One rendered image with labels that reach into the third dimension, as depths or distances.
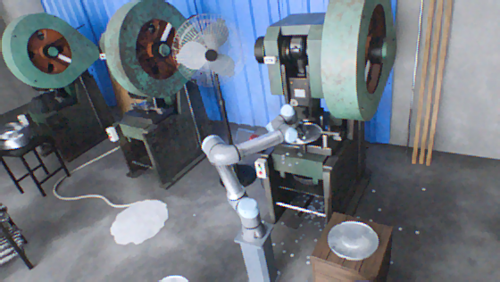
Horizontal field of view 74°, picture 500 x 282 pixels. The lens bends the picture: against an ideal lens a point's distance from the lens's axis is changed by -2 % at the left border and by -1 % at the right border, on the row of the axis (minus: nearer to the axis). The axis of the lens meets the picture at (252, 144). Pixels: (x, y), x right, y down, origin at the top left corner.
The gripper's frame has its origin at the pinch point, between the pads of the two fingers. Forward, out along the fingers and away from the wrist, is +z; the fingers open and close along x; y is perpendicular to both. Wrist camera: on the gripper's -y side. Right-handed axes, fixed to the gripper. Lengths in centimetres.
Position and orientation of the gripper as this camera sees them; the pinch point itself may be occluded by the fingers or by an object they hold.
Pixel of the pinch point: (297, 142)
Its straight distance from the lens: 223.3
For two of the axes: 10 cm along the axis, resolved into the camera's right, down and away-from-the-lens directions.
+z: 3.5, 5.6, 7.6
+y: 8.6, 1.2, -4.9
